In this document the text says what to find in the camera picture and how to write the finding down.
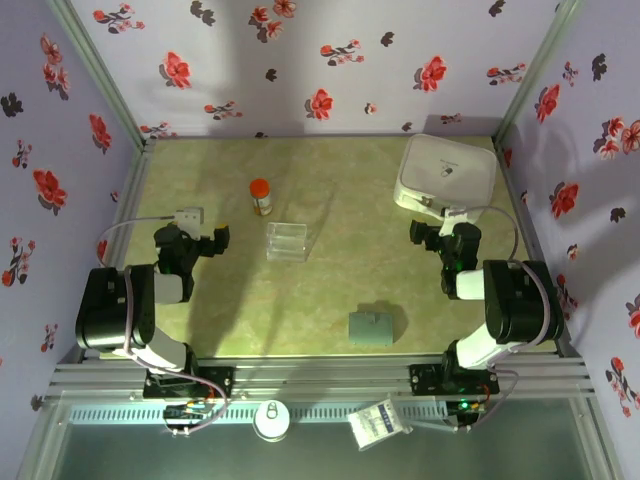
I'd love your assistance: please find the grey-green card holder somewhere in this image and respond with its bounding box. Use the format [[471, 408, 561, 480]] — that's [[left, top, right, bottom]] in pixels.
[[348, 310, 395, 347]]

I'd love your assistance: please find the red-capped orange pill bottle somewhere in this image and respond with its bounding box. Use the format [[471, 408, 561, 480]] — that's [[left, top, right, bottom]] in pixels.
[[249, 178, 274, 217]]

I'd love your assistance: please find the white medicine box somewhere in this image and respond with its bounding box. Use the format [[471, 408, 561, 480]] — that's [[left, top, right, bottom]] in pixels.
[[393, 133, 498, 226]]

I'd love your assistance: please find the silver tin can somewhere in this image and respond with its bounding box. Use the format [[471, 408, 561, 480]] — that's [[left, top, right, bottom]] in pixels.
[[253, 399, 292, 443]]

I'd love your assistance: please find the white label tag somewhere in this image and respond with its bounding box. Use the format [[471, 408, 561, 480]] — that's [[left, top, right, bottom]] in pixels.
[[347, 397, 407, 452]]

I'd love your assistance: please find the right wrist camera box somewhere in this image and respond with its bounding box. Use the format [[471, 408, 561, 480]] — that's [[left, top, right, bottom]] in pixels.
[[439, 206, 470, 236]]

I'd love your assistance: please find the left arm grey cable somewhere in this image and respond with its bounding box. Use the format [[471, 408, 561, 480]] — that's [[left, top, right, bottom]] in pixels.
[[97, 214, 231, 436]]

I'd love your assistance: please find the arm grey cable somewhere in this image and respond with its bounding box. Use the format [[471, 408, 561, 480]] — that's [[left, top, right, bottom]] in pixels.
[[97, 214, 231, 436], [464, 204, 564, 432]]

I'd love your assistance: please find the aluminium side rail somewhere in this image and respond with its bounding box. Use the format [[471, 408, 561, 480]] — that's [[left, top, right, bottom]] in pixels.
[[494, 139, 584, 359], [79, 139, 157, 361]]

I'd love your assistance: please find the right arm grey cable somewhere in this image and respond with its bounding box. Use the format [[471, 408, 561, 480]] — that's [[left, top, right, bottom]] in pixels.
[[464, 204, 564, 432]]

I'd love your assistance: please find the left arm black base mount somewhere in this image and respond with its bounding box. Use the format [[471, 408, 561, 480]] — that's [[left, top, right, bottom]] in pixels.
[[143, 364, 235, 400]]

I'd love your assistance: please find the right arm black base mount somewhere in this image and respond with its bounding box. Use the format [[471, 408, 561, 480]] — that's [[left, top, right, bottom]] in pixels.
[[409, 362, 500, 397]]

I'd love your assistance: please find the aluminium front frame rail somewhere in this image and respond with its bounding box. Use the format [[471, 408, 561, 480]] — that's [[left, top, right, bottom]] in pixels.
[[47, 354, 597, 401]]

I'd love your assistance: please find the white slotted cable duct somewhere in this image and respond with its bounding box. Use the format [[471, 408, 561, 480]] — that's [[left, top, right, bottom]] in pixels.
[[67, 405, 454, 425]]

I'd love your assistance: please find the aluminium frame post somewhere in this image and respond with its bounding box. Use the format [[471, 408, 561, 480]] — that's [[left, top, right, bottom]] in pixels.
[[47, 0, 154, 151], [493, 0, 587, 146]]

